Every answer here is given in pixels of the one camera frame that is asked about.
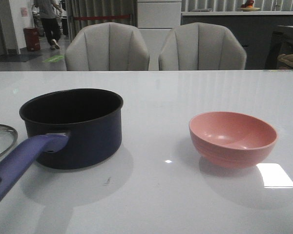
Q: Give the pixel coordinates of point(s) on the pink bowl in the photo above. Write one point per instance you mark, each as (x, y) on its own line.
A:
(232, 140)

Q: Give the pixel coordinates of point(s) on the glass lid with blue knob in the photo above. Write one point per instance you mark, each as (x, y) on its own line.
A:
(8, 138)

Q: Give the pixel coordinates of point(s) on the dark blue saucepan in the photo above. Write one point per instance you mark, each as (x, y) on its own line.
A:
(70, 129)

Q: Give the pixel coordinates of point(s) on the left beige chair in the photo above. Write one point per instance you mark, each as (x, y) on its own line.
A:
(107, 47)

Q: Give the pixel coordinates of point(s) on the beige chair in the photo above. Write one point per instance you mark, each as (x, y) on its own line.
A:
(107, 47)
(201, 46)

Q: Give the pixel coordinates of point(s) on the right beige chair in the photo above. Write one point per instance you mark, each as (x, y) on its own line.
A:
(201, 46)

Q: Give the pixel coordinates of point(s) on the white cabinet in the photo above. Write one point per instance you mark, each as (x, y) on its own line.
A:
(158, 14)

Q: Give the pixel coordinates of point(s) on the red barrier belt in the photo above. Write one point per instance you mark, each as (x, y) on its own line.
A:
(118, 17)

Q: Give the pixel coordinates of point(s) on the grey counter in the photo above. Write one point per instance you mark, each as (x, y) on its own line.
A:
(252, 29)

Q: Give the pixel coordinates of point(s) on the red trash bin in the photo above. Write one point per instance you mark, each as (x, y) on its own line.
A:
(31, 39)

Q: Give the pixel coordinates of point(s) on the walking person in background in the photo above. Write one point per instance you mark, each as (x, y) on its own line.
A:
(49, 21)

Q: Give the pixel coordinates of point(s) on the fruit plate on counter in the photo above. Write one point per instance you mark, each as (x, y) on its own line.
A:
(248, 6)

